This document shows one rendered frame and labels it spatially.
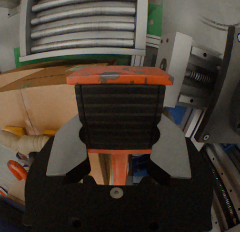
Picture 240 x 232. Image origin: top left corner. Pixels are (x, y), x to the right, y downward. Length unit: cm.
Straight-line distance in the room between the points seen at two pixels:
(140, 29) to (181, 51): 41
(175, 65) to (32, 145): 33
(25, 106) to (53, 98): 10
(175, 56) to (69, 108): 25
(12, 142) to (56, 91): 18
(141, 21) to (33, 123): 59
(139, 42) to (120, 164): 53
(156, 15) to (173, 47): 108
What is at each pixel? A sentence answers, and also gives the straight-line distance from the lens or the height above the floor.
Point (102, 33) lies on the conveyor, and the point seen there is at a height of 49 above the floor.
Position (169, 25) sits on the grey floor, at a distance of 130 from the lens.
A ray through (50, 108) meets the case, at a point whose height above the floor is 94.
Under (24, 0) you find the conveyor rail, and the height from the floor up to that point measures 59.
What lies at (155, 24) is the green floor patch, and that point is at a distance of 126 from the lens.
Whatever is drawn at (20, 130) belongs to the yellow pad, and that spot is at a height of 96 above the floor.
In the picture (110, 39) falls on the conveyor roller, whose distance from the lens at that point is 65.
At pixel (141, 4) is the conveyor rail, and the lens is 65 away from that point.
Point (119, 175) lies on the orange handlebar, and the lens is 20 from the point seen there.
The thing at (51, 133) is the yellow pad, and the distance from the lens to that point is 35.
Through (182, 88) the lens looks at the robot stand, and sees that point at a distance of 25.
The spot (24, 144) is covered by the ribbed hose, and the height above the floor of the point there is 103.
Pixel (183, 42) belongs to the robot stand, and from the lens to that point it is 22.
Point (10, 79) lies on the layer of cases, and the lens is 102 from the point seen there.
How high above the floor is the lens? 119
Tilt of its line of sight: 61 degrees down
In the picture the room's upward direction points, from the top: 176 degrees counter-clockwise
